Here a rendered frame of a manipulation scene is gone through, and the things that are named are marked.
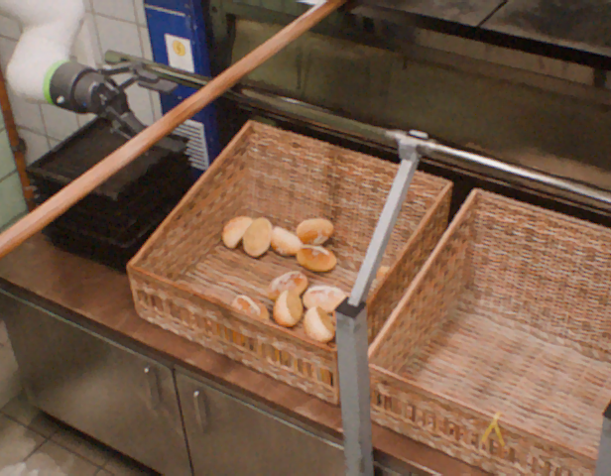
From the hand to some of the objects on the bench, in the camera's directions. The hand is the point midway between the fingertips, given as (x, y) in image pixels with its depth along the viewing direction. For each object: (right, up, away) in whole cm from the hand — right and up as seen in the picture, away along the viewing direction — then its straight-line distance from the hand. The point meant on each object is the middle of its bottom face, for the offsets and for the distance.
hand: (171, 117), depth 189 cm
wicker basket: (+71, -53, +24) cm, 92 cm away
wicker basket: (+22, -35, +54) cm, 68 cm away
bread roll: (+13, -23, +68) cm, 73 cm away
